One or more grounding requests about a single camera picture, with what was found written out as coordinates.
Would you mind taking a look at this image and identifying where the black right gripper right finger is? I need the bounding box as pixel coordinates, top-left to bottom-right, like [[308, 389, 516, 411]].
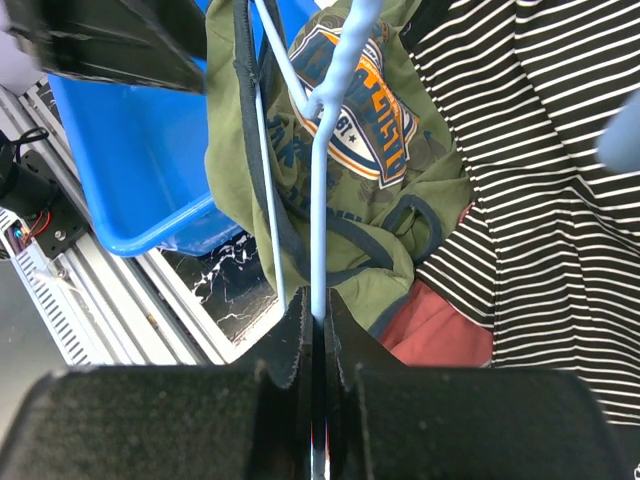
[[324, 290, 639, 479]]

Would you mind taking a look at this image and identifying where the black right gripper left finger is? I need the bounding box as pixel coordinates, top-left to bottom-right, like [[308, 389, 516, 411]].
[[1, 288, 312, 479]]

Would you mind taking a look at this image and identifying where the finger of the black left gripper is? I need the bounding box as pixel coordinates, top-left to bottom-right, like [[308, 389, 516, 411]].
[[4, 0, 206, 94]]

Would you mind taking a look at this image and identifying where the light blue wire hanger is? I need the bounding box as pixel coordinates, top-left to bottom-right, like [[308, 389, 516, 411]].
[[256, 1, 383, 326]]

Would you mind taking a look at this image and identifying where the black white striped tank top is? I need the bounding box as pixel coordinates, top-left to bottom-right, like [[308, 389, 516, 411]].
[[402, 1, 639, 425]]

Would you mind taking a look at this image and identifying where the green graphic tank top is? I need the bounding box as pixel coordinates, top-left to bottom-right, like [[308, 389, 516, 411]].
[[204, 1, 471, 336]]

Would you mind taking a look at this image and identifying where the red graphic tank top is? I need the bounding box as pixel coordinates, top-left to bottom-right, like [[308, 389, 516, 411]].
[[380, 281, 493, 367]]

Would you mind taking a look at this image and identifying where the blue plastic bin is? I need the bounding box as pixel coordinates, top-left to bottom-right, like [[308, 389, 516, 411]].
[[47, 0, 321, 258]]

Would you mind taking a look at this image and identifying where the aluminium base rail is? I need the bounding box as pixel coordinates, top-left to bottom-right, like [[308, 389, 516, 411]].
[[5, 232, 279, 365]]

